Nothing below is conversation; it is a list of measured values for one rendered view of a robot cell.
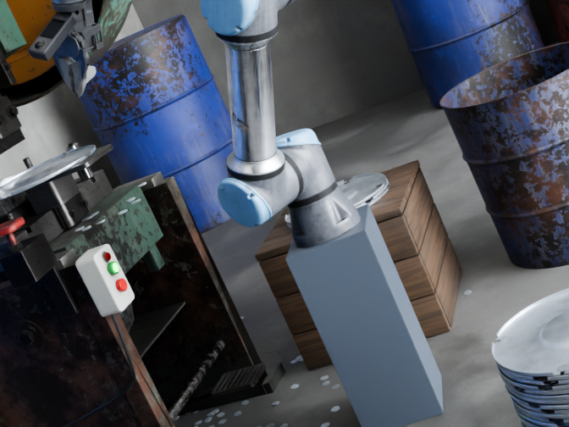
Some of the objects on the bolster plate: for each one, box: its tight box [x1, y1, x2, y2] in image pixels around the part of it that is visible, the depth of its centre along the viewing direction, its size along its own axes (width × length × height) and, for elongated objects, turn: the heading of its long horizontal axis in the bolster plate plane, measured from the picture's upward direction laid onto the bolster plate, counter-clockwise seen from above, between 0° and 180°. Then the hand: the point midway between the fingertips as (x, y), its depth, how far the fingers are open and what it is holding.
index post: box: [66, 142, 94, 181], centre depth 262 cm, size 3×3×10 cm
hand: (75, 92), depth 232 cm, fingers closed
